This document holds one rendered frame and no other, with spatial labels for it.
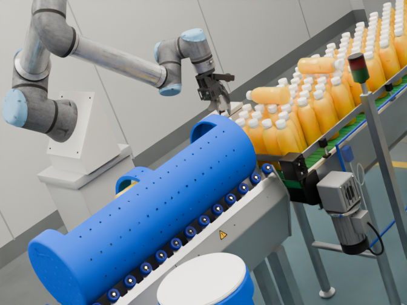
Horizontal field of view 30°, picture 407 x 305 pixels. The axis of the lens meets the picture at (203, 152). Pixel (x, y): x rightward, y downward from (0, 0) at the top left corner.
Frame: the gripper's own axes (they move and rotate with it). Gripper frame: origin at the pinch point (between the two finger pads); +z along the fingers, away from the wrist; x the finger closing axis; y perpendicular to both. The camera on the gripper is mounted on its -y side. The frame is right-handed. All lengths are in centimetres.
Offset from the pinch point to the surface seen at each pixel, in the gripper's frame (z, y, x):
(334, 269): 115, -44, -13
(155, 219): 4, 70, 30
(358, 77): -3, -23, 53
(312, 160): 24.9, -6.1, 32.8
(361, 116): 25, -44, 32
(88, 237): -4, 94, 26
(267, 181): 22.4, 15.3, 27.3
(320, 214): 115, -88, -54
